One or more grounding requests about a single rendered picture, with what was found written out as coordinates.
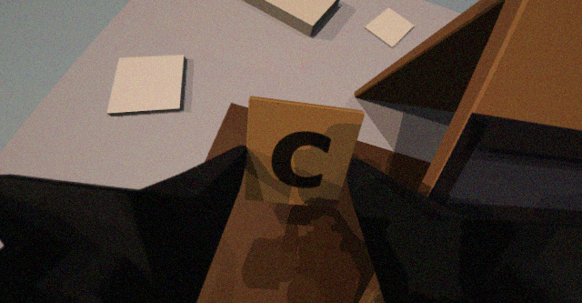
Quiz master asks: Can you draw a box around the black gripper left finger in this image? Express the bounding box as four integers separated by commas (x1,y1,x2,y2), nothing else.
0,146,246,303

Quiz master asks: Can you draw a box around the tan tile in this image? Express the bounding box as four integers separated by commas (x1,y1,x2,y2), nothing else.
244,96,364,207

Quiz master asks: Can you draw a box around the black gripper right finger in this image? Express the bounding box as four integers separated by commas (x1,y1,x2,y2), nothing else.
346,157,582,303

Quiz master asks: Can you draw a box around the beige flat square tile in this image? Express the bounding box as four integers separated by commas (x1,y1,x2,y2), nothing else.
107,55,186,116

